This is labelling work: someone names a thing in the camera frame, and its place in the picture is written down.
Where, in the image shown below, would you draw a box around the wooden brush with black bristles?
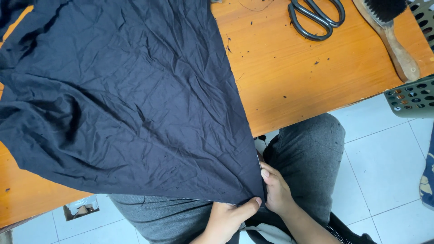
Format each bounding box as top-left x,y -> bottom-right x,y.
351,0 -> 421,83

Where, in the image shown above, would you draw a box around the green perforated plastic basket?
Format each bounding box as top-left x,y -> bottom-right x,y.
383,75 -> 434,119

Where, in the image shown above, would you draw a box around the grey perforated plastic basket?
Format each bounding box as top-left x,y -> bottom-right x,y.
408,0 -> 434,52

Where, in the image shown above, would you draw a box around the person's left hand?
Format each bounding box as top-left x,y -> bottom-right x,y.
191,197 -> 264,244

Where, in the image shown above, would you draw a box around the loose black thread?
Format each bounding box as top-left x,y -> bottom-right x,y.
237,0 -> 274,13

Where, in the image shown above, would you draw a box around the person's grey trousers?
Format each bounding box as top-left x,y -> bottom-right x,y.
108,113 -> 346,244

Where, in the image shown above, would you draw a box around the black metal scissors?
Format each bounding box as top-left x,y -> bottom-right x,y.
288,0 -> 346,42

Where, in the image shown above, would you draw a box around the dark navy fabric sheet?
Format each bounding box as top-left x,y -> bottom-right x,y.
0,0 -> 267,206

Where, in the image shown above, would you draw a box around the person's right hand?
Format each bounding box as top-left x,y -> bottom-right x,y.
260,162 -> 296,217

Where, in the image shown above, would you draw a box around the blue patterned cloth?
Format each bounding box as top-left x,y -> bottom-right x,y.
419,121 -> 434,211

